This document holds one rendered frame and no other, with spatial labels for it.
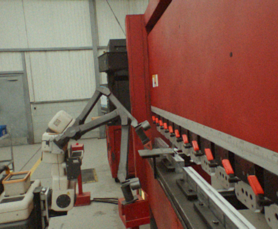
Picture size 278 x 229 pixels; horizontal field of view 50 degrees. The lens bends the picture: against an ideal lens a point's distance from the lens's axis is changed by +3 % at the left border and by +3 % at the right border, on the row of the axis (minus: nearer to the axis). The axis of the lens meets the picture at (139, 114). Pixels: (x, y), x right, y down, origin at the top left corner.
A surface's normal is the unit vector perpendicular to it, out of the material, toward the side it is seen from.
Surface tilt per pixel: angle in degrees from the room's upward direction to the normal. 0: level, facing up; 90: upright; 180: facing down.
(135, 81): 90
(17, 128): 90
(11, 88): 90
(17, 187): 92
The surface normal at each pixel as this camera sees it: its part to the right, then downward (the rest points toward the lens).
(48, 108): 0.16, 0.08
